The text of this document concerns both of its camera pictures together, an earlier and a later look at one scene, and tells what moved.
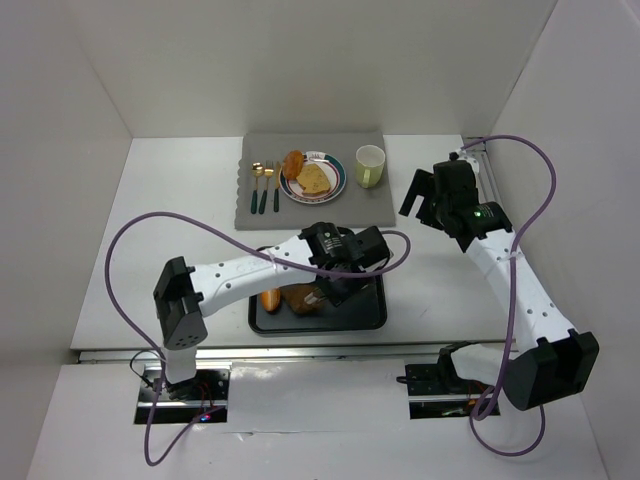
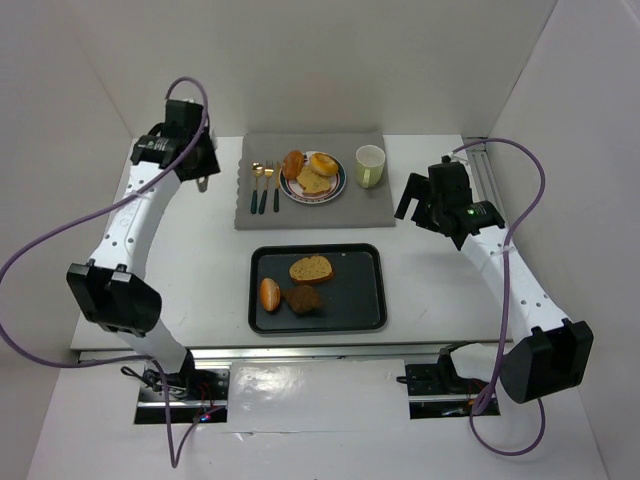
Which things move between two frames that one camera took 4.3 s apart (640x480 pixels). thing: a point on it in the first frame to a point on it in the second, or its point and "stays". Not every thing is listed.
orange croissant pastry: (293, 164) stays
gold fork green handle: (268, 172) stays
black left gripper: (338, 288) to (205, 163)
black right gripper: (427, 201) stays
